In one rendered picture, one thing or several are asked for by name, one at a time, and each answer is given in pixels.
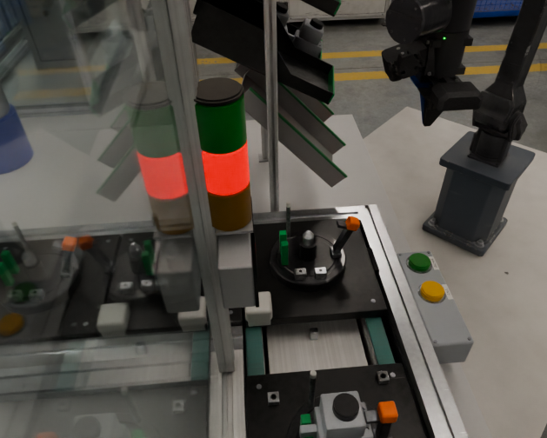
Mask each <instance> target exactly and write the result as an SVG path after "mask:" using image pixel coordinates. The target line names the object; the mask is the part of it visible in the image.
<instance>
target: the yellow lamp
mask: <svg viewBox="0 0 547 438"><path fill-rule="evenodd" d="M208 199H209V205H210V217H211V223H212V227H214V228H215V229H219V230H223V231H233V230H238V229H241V228H243V227H244V226H246V225H247V224H248V223H249V222H250V220H251V218H252V210H251V197H250V183H249V184H248V186H247V187H246V188H245V189H243V190H242V191H240V192H238V193H236V194H233V195H227V196H220V195H216V194H212V193H210V192H209V193H208Z"/></svg>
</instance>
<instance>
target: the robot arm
mask: <svg viewBox="0 0 547 438"><path fill-rule="evenodd" d="M476 4H477V0H393V1H392V3H391V4H390V7H389V9H388V10H387V11H386V18H385V22H386V27H387V30H388V32H389V34H390V36H391V37H392V39H393V40H394V41H396V42H397V43H400V44H398V45H396V46H393V47H390V48H388V49H386V50H383V51H382V53H381V54H382V59H383V63H384V71H385V73H386V74H387V76H388V77H389V79H390V80H391V81H392V82H396V81H399V80H401V79H402V78H403V79H405V78H407V77H409V78H410V79H411V81H412V82H413V83H414V84H415V86H416V87H417V89H418V90H419V92H420V100H421V111H422V121H423V125H424V127H426V126H431V125H432V124H433V123H434V122H435V121H436V119H437V118H438V117H439V116H440V115H441V114H442V112H443V111H450V110H473V115H472V125H473V126H476V127H478V130H477V131H476V132H475V133H474V134H473V135H474V136H473V138H472V141H471V145H470V150H471V152H470V153H469V154H468V155H467V157H469V158H471V159H474V160H477V161H479V162H481V163H486V164H488V165H490V166H493V167H496V168H498V167H499V166H500V165H501V164H502V163H503V161H504V160H505V159H506V158H507V157H508V156H509V154H510V152H508V151H509V149H510V145H511V143H512V141H513V140H514V141H519V140H520V139H521V136H522V134H523V133H524V132H525V129H526V128H527V126H528V123H527V122H526V119H525V117H524V114H523V113H524V108H525V105H526V102H527V100H526V96H525V92H524V81H525V79H526V77H527V75H528V72H529V70H530V67H531V64H532V62H533V59H534V57H535V55H536V53H537V48H538V46H539V44H540V42H541V39H542V37H543V34H544V31H545V29H546V26H547V0H524V1H523V4H522V6H521V9H520V11H519V14H518V17H517V20H516V23H515V26H514V29H513V31H512V33H511V36H510V41H509V43H508V46H507V48H506V51H505V53H504V58H503V61H502V62H501V65H500V68H499V71H498V73H497V77H496V79H495V82H494V83H493V84H492V85H491V86H489V87H488V88H487V89H486V90H483V91H481V92H480V91H479V90H478V89H477V88H476V87H475V86H474V84H473V83H472V82H462V81H461V80H460V78H459V77H458V76H455V75H464V72H465V69H466V68H465V67H464V66H463V64H462V59H463V55H464V49H465V46H471V45H472V42H473V38H472V37H471V36H470V35H469V32H470V26H471V22H472V18H473V15H474V11H475V8H476Z"/></svg>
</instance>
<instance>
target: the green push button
mask: <svg viewBox="0 0 547 438"><path fill-rule="evenodd" d="M408 263H409V265H410V267H411V268H412V269H414V270H416V271H426V270H428V269H429V268H430V264H431V260H430V258H429V257H428V256H426V255H424V254H421V253H415V254H412V255H411V256H410V258H409V261H408Z"/></svg>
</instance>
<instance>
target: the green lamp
mask: <svg viewBox="0 0 547 438"><path fill-rule="evenodd" d="M195 110H196V116H197V127H198V133H199V139H200V145H201V150H203V151H205V152H208V153H211V154H227V153H231V152H234V151H236V150H238V149H241V148H242V147H243V146H244V145H245V144H246V142H247V132H246V119H245V106H244V94H243V95H242V96H241V97H240V98H239V99H238V100H236V101H235V102H234V103H229V104H226V105H222V106H205V105H202V104H199V103H196V105H195Z"/></svg>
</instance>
